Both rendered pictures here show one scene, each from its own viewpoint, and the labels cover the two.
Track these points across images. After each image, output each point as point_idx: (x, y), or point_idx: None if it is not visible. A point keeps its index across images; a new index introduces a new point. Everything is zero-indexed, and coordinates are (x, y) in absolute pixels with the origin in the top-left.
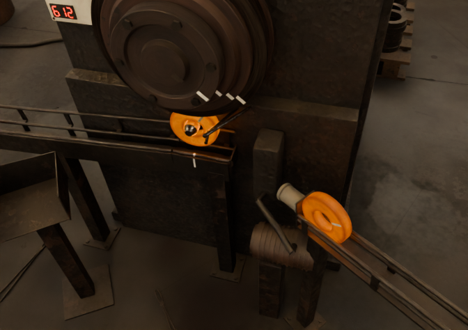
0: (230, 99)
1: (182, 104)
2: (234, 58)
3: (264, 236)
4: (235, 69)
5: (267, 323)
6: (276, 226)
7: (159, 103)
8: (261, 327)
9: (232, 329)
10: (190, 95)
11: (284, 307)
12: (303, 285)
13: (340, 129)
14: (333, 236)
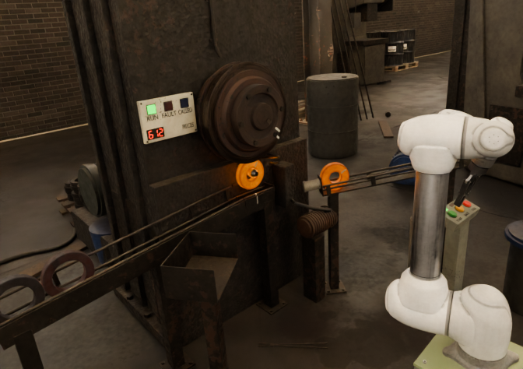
0: (276, 136)
1: (268, 139)
2: None
3: (311, 216)
4: None
5: (324, 302)
6: (313, 206)
7: (257, 145)
8: (325, 305)
9: (317, 318)
10: (272, 131)
11: None
12: (331, 244)
13: (301, 146)
14: (343, 180)
